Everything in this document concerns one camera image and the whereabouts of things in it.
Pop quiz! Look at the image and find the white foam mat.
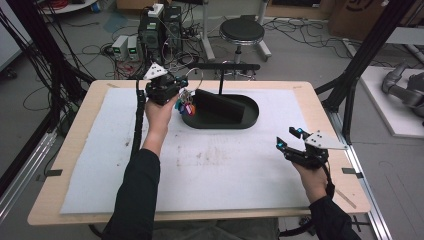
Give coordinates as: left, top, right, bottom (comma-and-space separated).
59, 87, 313, 215

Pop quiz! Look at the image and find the cardboard box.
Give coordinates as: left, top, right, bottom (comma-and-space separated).
328, 0, 388, 42

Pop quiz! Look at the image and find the black tape strip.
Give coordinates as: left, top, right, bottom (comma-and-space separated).
341, 167, 364, 179
36, 168, 64, 183

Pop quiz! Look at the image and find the left hand-held gripper cable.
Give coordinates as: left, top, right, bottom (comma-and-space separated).
130, 78, 148, 161

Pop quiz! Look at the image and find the white table leg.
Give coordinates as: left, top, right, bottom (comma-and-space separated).
199, 0, 216, 62

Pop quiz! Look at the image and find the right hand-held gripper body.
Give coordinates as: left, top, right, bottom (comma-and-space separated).
284, 129, 349, 169

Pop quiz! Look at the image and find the right hand-held gripper cable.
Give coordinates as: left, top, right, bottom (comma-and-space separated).
320, 162, 336, 200

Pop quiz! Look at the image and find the black oval tray with hanger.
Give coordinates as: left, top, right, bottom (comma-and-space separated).
180, 63, 261, 130

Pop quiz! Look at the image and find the tangle of floor cables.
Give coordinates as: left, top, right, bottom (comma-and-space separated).
263, 18, 388, 68

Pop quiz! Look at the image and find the person's left hand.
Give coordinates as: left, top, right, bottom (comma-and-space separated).
143, 94, 179, 135

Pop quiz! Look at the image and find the black round stool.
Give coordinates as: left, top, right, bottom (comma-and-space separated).
218, 16, 273, 64

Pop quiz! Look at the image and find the person's right hand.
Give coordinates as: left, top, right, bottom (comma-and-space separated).
292, 161, 329, 204

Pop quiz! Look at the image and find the aluminium rail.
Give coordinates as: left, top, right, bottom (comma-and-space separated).
326, 111, 394, 240
0, 129, 58, 223

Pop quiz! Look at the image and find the white power adapter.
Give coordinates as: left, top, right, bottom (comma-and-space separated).
147, 3, 165, 18

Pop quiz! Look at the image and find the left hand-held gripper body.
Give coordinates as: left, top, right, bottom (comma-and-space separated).
143, 62, 179, 107

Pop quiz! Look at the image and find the hand-held gripper cable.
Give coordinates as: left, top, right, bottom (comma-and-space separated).
130, 78, 148, 161
320, 162, 336, 200

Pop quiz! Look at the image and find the key ring with coloured tags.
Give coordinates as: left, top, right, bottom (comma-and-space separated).
174, 67, 204, 117

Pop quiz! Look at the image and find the grey bench power supply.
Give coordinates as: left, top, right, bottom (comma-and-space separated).
111, 34, 129, 61
126, 35, 141, 62

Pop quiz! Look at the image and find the white board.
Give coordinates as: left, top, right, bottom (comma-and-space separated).
359, 65, 424, 139

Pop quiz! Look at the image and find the black frame post with cables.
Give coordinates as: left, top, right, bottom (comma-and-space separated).
0, 0, 96, 134

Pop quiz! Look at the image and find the black computer tower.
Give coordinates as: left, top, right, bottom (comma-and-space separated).
163, 5, 184, 54
137, 13, 164, 66

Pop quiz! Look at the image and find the black wallet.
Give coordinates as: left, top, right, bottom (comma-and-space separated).
194, 88, 248, 123

